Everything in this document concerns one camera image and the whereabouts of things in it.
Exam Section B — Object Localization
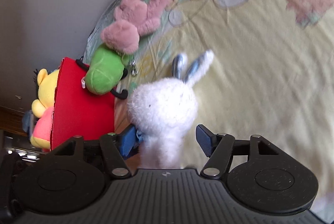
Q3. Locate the green capped round plush doll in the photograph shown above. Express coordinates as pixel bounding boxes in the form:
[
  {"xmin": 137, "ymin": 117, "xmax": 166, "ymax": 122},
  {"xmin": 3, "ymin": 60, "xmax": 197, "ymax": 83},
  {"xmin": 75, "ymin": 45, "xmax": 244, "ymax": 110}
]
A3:
[{"xmin": 75, "ymin": 43, "xmax": 131, "ymax": 100}]

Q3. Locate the pale yellow cartoon bed sheet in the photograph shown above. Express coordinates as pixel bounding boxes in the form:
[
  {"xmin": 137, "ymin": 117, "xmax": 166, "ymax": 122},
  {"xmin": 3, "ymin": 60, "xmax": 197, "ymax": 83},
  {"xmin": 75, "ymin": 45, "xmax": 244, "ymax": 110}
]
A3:
[{"xmin": 83, "ymin": 0, "xmax": 334, "ymax": 222}]

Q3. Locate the yellow bear plush red shirt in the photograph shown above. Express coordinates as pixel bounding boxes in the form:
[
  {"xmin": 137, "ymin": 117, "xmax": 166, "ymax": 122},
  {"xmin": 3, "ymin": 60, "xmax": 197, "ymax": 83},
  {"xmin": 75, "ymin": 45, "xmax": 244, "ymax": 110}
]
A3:
[{"xmin": 30, "ymin": 69, "xmax": 59, "ymax": 151}]

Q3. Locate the pink plush toy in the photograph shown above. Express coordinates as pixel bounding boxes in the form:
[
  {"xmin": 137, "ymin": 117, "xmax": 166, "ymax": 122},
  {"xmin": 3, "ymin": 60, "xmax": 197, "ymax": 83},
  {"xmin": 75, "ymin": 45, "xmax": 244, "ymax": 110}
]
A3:
[{"xmin": 101, "ymin": 0, "xmax": 172, "ymax": 54}]

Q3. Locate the red storage box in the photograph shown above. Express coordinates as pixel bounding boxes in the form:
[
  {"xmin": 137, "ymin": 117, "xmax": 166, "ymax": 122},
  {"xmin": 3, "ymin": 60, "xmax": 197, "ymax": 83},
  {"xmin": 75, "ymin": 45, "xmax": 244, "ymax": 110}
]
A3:
[{"xmin": 50, "ymin": 57, "xmax": 115, "ymax": 149}]

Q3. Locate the small white blue-eared bunny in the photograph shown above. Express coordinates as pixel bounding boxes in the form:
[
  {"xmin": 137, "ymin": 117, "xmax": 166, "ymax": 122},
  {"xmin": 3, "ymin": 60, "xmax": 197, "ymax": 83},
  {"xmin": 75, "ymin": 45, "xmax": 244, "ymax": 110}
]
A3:
[{"xmin": 127, "ymin": 49, "xmax": 214, "ymax": 169}]

